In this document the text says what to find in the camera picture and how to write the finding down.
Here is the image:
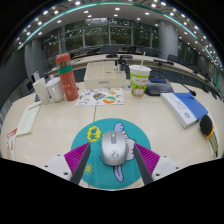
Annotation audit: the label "white lidded ceramic mug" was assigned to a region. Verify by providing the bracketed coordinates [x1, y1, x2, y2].
[45, 76, 65, 103]

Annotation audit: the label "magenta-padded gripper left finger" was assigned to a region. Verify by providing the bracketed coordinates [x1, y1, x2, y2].
[43, 142, 92, 185]

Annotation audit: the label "ceiling lights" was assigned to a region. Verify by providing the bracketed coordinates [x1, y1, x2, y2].
[16, 0, 223, 68]

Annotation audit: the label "colourful sticker sheet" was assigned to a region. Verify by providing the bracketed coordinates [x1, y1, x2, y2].
[75, 87, 125, 107]

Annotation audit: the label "dark gooseneck conference microphone unit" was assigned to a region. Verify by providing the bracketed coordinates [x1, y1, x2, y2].
[144, 68, 198, 97]

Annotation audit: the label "red thermos bottle green band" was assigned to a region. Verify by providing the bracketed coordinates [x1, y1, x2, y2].
[55, 52, 80, 102]

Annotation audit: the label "cream paper document red header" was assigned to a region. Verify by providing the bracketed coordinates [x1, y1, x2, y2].
[15, 100, 43, 137]

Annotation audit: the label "black office chairs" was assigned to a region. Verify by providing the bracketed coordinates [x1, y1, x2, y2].
[69, 44, 161, 58]

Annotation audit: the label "red and white brochure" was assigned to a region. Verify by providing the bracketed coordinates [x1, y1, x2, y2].
[5, 127, 18, 160]

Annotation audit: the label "blue and white book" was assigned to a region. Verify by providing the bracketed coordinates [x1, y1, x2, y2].
[160, 91, 209, 129]

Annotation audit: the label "white standing board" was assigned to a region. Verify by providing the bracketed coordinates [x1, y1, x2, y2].
[31, 70, 41, 83]

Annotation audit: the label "printed paper cup with straw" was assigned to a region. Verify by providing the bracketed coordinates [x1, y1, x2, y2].
[128, 51, 152, 98]

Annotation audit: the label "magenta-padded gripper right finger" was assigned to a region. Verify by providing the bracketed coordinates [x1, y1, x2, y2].
[132, 143, 182, 186]

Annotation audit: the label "silver computer mouse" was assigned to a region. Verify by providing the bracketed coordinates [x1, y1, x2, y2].
[100, 130, 129, 167]

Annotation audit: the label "round teal cartoon mouse pad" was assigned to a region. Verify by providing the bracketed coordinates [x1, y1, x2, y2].
[70, 118, 152, 190]

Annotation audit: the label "white desk organiser box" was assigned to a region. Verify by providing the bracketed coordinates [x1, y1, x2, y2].
[83, 60, 127, 90]

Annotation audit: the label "black microphone yellow band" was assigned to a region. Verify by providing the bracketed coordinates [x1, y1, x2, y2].
[199, 114, 219, 158]

